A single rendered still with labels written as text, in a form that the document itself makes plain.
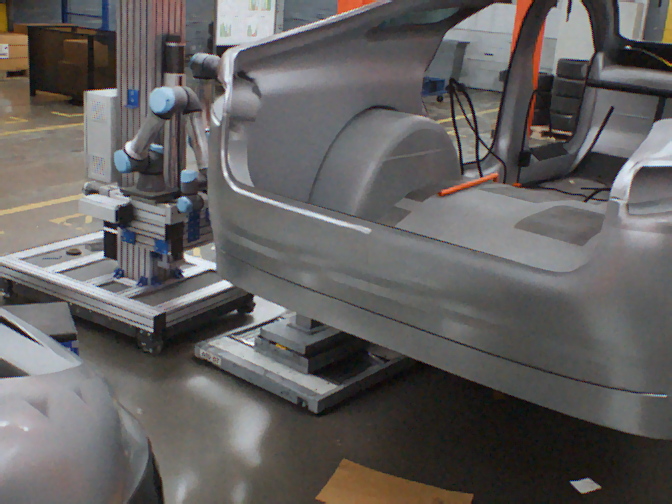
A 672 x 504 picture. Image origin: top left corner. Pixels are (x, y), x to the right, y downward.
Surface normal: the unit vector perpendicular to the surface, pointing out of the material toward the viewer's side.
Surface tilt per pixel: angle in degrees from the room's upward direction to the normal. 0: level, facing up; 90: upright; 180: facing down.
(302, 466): 0
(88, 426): 42
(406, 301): 108
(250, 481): 0
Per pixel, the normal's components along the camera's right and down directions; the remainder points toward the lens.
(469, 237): -0.17, -0.81
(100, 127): -0.54, 0.22
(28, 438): 0.69, -0.68
